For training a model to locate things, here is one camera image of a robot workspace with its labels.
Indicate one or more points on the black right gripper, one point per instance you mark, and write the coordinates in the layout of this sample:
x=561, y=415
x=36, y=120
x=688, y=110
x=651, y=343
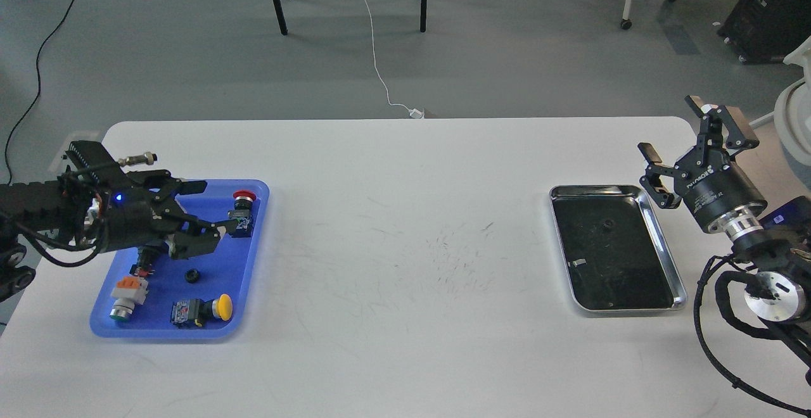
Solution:
x=707, y=178

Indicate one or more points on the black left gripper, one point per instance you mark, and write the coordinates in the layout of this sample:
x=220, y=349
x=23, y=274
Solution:
x=144, y=211

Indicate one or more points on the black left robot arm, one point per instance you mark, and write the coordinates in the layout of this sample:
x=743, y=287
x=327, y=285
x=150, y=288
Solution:
x=95, y=206

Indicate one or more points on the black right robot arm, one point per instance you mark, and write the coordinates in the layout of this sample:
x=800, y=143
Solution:
x=761, y=287

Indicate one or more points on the blue plastic tray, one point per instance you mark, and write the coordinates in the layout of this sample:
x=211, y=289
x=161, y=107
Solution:
x=227, y=270

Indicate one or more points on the white chair at right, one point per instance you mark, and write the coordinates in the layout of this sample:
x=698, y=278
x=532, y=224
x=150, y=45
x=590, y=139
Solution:
x=791, y=116

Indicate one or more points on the silver metal tray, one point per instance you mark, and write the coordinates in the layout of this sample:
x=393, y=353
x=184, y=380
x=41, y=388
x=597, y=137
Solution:
x=629, y=270

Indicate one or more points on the black equipment case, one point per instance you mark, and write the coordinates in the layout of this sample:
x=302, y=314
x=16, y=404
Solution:
x=766, y=31

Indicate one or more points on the black button switch red pins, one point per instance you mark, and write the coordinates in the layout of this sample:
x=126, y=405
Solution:
x=147, y=256

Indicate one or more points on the red push button switch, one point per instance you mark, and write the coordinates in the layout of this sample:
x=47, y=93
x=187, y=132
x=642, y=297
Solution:
x=242, y=213

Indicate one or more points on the yellow push button switch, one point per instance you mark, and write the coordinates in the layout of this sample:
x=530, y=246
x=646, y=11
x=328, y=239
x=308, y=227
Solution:
x=196, y=312

